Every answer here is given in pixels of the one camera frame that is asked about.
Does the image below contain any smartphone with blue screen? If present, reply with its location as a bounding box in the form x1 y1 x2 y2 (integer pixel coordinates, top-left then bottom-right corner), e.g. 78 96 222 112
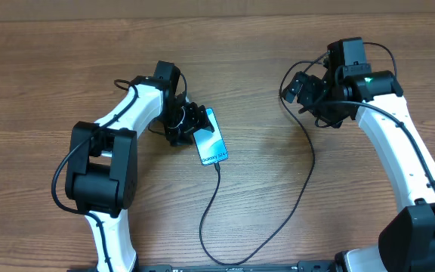
193 108 229 165

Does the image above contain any black charging cable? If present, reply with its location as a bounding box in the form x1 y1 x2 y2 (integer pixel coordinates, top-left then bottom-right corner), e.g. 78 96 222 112
198 41 398 266

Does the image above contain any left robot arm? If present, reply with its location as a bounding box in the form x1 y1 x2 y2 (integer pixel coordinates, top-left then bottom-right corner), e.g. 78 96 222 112
58 61 214 271

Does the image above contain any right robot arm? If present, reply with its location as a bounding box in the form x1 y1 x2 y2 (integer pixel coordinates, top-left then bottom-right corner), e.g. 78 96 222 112
279 37 435 271

